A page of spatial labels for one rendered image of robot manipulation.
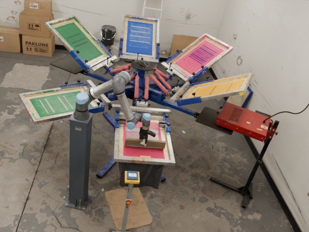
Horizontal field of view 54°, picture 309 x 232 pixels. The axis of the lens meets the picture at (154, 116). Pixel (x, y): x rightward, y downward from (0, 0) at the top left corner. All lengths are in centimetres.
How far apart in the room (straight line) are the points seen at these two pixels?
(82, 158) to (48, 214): 82
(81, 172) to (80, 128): 58
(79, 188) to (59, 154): 98
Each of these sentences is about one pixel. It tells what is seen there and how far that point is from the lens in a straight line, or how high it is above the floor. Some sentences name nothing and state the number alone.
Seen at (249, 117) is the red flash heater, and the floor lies 110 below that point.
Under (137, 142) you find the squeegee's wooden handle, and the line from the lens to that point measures 300.
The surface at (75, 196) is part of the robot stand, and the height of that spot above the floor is 15.
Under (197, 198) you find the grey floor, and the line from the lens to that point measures 406.
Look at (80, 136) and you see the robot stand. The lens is 301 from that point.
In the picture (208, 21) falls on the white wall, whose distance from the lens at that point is 736.
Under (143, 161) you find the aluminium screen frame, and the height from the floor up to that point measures 98.
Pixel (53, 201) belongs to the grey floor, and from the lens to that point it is 379.
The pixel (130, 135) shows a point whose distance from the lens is 319.
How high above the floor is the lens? 288
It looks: 33 degrees down
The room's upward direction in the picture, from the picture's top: 11 degrees clockwise
